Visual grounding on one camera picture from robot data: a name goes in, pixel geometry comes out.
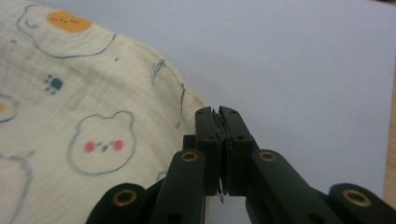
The cream bear-print cloth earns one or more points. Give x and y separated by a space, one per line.
77 109

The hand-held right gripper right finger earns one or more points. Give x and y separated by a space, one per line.
258 174

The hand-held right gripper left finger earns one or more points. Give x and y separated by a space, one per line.
193 168

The wooden table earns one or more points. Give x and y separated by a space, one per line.
391 149

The grey foam mat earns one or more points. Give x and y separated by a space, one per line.
295 77

